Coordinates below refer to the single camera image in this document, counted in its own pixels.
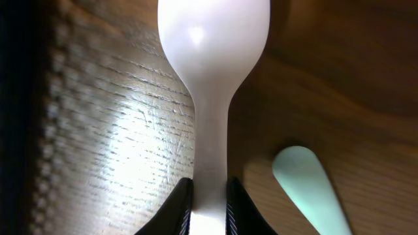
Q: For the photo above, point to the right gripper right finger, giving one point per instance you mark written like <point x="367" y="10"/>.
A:
<point x="243" y="217"/>

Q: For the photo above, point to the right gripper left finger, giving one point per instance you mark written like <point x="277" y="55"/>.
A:
<point x="173" y="217"/>

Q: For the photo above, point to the light green plastic fork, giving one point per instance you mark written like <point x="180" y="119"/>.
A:
<point x="301" y="175"/>

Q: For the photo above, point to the black perforated plastic basket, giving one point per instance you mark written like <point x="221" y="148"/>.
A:
<point x="25" y="33"/>

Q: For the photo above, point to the white plastic fork handle up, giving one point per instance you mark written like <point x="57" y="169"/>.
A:
<point x="212" y="45"/>

